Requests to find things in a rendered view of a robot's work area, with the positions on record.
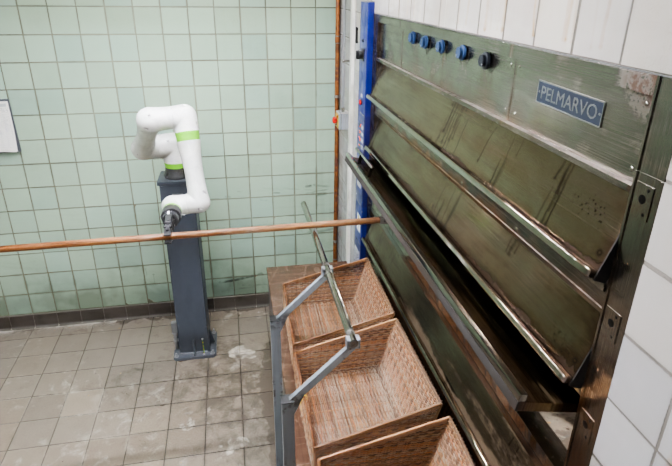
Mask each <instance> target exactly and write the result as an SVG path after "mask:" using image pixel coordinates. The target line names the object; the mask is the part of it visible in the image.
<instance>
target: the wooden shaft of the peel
mask: <svg viewBox="0 0 672 466"><path fill-rule="evenodd" d="M375 223H380V217H371V218H358V219H345V220H332V221H319V222H305V223H292V224H279V225H266V226H253V227H240V228H227V229H213V230H200V231H187V232H174V233H171V236H163V234H164V233H161V234H148V235H135V236H121V237H108V238H95V239H82V240H69V241H56V242H43V243H29V244H16V245H3V246H0V253H6V252H18V251H31V250H44V249H57V248H69V247H82V246H95V245H108V244H120V243H133V242H146V241H159V240H171V239H184V238H197V237H210V236H222V235H235V234H248V233H261V232H273V231H286V230H299V229H312V228H324V227H337V226H350V225H363V224H375Z"/></svg>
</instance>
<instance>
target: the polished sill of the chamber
mask: <svg viewBox="0 0 672 466"><path fill-rule="evenodd" d="M371 205H372V207H373V209H374V210H375V212H376V213H377V215H378V216H382V215H381V213H380V212H379V210H378V209H377V207H376V206H375V204H374V203H373V201H372V200H371ZM384 225H385V227H386V228H387V230H388V231H389V233H390V234H391V236H392V237H393V239H394V240H395V242H396V243H397V245H398V246H399V248H400V249H401V251H402V252H403V254H404V255H405V257H406V259H407V260H408V262H409V263H410V265H411V266H412V268H413V269H414V271H415V272H416V274H417V275H418V277H419V278H420V280H421V281H422V283H423V284H424V286H425V287H426V289H427V290H428V292H429V293H430V295H431V296H432V298H433V299H434V301H435V302H436V304H437V305H438V307H439V309H440V310H441V312H442V313H443V315H444V316H445V318H446V319H447V321H448V322H449V324H450V325H451V327H452V328H453V330H454V331H455V333H456V334H457V336H458V337H459V339H460V340H461V342H462V343H463V345H464V346H465V348H466V349H467V351H468V352H469V354H470V355H471V357H472V359H473V360H474V362H475V363H476V365H477V366H478V368H479V369H480V371H481V372H482V374H483V375H484V377H485V378H486V380H487V381H488V383H489V384H490V386H491V387H492V389H493V390H494V392H495V393H496V395H497V396H498V398H499V399H500V401H501V402H502V404H503V405H504V407H505V409H506V410H507V412H508V413H509V415H510V416H511V418H512V419H513V421H514V422H515V424H516V425H517V427H518V428H519V430H520V431H521V433H522V434H523V436H524V437H525V439H526V440H527V442H528V443H529V445H530V446H531V448H532V449H533V451H534V452H535V454H536V455H537V457H538V459H539V460H540V462H541V463H542V465H543V466H564V462H565V458H566V454H567V450H566V448H565V447H564V446H563V444H562V443H561V442H560V440H559V439H558V437H557V436H556V435H555V433H554V432H553V431H552V429H551V428H550V427H549V425H548V424H547V422H546V421H545V420H544V418H543V417H542V416H541V414H540V413H539V412H538V411H514V409H513V408H512V406H511V405H510V404H509V402H508V401H507V399H506V398H505V396H504V395H503V393H502V392H501V390H500V389H499V387H498V386H497V384H496V383H495V381H494V380H493V378H492V377H491V375H490V374H489V373H488V371H487V370H486V368H485V367H484V365H483V364H482V362H481V361H480V359H479V358H478V356H477V355H476V353H475V352H474V350H473V349H472V347H471V346H470V344H469V343H468V342H467V340H466V339H465V337H464V336H463V334H462V333H461V331H460V330H459V328H458V327H457V325H456V324H455V322H454V321H453V319H452V318H451V316H450V315H449V313H448V312H447V311H446V309H445V308H444V306H443V305H442V303H441V302H440V300H439V299H438V297H437V296H436V294H435V293H434V291H433V290H432V288H431V287H430V285H429V284H428V282H427V281H426V280H425V278H424V277H423V275H422V274H421V272H420V271H419V269H418V268H417V266H416V265H415V263H414V262H413V260H412V259H411V257H410V256H409V254H408V253H407V251H406V250H405V248H404V247H403V246H402V244H401V243H400V241H399V240H398V238H397V237H396V235H395V234H394V232H393V231H392V229H391V228H390V226H389V225H388V224H384Z"/></svg>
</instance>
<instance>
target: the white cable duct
mask: <svg viewBox="0 0 672 466"><path fill-rule="evenodd" d="M355 15H356V0H351V22H350V71H349V120H348V152H349V153H350V154H351V155H352V141H353V99H354V57H355ZM351 183H352V170H351V169H350V167H349V166H348V169H347V219H351ZM350 226H351V225H350ZM350 226H346V261H347V263H350Z"/></svg>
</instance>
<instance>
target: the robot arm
mask: <svg viewBox="0 0 672 466"><path fill-rule="evenodd" d="M136 124H137V133H136V137H135V139H134V140H133V142H132V143H131V152H132V154H133V155H134V156H135V157H136V158H137V159H140V160H150V159H157V158H163V160H164V164H165V172H164V178H165V179H168V180H181V179H186V186H187V194H184V195H171V196H168V197H166V198H165V199H164V200H163V201H162V204H161V208H162V214H161V216H159V217H161V220H162V222H163V224H164V225H165V226H163V228H165V229H164V234H163V236H171V233H173V231H174V228H175V226H177V225H178V223H179V222H180V220H181V219H182V216H185V215H186V214H193V213H202V212H205V211H206V210H207V209H208V208H209V206H210V198H209V195H208V191H207V187H206V183H205V178H204V172H203V166H202V157H201V140H200V135H199V126H198V119H197V114H196V111H195V110H194V108H193V107H191V106H190V105H187V104H180V105H175V106H169V107H145V108H143V109H141V110H140V111H139V112H138V113H137V116H136ZM170 129H174V132H175V133H165V134H159V135H157V134H158V132H159V131H164V130H170Z"/></svg>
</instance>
